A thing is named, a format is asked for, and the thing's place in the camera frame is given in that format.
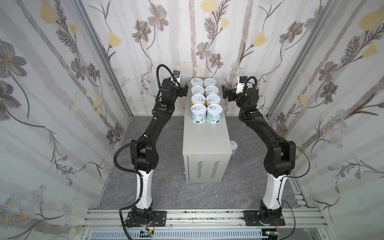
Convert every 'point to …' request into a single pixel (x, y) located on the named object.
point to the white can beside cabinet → (234, 146)
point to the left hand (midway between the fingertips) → (176, 74)
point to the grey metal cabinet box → (207, 148)
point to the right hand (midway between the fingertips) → (232, 78)
